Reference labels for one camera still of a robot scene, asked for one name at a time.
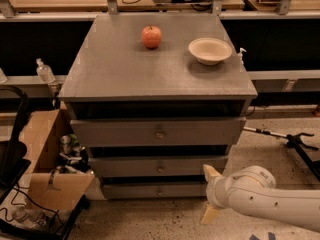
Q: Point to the grey top drawer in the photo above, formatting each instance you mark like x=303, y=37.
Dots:
x=133, y=133

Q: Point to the black stand with metal pole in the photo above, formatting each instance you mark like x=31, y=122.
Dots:
x=295, y=141

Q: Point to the brown cardboard box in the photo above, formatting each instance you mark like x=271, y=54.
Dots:
x=48, y=188

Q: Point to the red apple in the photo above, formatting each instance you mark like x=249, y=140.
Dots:
x=151, y=36

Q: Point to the clear sanitizer bottle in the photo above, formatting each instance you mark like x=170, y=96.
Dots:
x=44, y=71

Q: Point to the small white pump bottle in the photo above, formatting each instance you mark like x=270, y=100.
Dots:
x=241, y=54

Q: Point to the black chair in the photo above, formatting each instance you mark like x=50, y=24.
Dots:
x=12, y=152

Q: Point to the grey bottom drawer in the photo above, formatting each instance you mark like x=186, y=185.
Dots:
x=160, y=190

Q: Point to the white paper bowl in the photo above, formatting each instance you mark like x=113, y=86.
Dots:
x=210, y=51

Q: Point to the grey middle drawer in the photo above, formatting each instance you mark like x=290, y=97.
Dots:
x=144, y=166

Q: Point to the clutter inside cardboard box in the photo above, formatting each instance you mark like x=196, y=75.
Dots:
x=72, y=157

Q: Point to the grey drawer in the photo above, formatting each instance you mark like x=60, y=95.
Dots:
x=160, y=190
x=133, y=133
x=144, y=166

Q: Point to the grey wooden drawer cabinet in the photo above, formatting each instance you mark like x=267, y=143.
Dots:
x=115, y=77

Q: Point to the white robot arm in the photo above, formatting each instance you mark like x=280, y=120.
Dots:
x=252, y=192

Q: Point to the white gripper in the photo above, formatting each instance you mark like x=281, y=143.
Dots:
x=213, y=191

